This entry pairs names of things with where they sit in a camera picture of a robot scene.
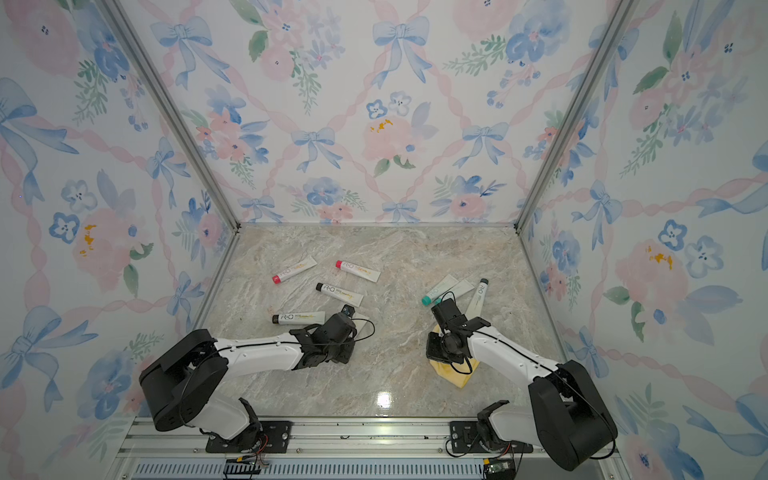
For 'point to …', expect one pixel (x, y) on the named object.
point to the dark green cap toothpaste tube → (359, 323)
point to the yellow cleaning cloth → (454, 373)
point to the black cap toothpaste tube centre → (341, 294)
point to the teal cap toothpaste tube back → (449, 282)
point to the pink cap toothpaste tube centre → (357, 270)
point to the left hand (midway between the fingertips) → (351, 341)
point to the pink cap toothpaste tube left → (294, 270)
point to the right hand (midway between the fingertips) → (433, 352)
